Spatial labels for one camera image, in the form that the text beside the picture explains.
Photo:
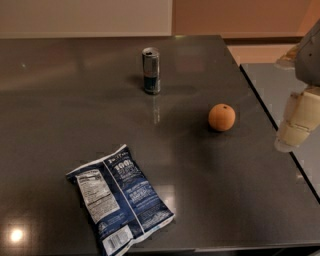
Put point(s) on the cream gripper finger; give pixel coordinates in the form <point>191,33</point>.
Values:
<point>301,117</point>

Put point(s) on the blue chip bag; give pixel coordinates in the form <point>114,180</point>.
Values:
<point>122,204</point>

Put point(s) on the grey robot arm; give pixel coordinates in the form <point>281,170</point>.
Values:
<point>305,58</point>

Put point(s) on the redbull can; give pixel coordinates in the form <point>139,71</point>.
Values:
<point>151,70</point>

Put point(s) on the orange fruit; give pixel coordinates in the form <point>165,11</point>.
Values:
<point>221,117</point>

